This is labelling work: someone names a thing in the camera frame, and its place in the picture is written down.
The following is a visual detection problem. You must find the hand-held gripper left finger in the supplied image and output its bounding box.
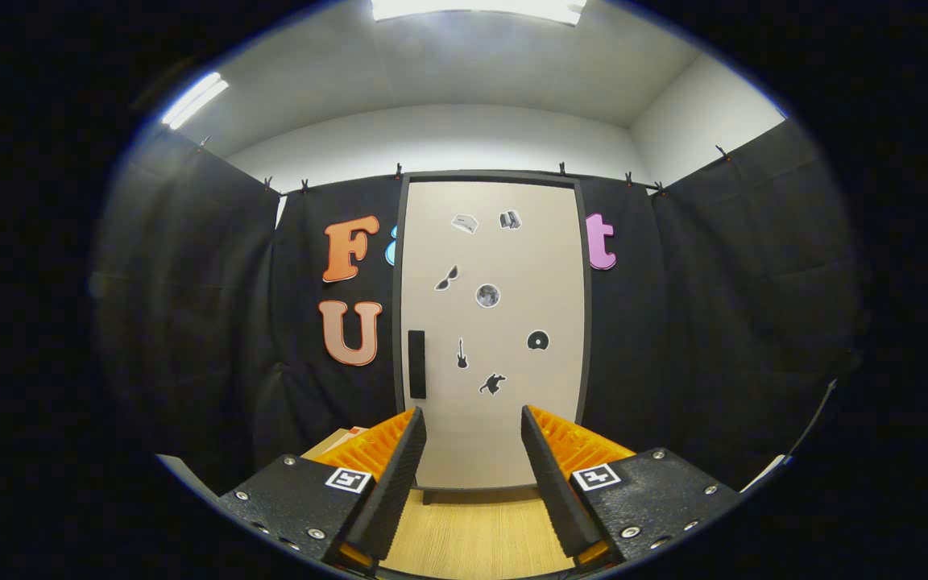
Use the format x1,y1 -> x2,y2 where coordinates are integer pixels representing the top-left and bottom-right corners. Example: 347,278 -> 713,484
218,407 -> 427,569

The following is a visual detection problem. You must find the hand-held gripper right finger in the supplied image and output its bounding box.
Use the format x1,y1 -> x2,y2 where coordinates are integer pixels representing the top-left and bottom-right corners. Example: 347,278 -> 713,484
521,405 -> 743,565

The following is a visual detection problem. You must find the beige shoe cabinet door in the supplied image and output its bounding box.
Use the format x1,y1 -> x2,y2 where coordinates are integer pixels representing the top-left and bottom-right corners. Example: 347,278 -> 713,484
402,181 -> 587,490

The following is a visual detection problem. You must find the black door handle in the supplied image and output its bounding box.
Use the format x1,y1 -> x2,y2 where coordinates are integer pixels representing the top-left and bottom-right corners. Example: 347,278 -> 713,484
408,330 -> 428,400

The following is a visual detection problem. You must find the dark grey shoe cabinet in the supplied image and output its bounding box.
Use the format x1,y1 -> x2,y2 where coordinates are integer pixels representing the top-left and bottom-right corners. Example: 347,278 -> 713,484
393,171 -> 593,505

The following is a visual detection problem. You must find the grey chair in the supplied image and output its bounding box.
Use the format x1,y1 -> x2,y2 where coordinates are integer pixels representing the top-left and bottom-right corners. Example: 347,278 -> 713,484
156,454 -> 220,505

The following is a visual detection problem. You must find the black backdrop cloth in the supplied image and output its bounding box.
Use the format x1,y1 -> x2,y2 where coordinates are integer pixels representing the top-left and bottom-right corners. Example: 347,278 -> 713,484
93,119 -> 864,494

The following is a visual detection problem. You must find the row of black cloth clips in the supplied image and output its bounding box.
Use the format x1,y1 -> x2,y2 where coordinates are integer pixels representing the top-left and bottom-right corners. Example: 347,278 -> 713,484
197,137 -> 731,197

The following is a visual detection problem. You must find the narrow ceiling light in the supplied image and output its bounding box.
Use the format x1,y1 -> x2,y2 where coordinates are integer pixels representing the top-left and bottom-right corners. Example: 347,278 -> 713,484
161,72 -> 230,130

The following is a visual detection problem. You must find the long ceiling light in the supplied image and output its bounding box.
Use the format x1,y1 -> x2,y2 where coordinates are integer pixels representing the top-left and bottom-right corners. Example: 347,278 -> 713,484
371,0 -> 587,25

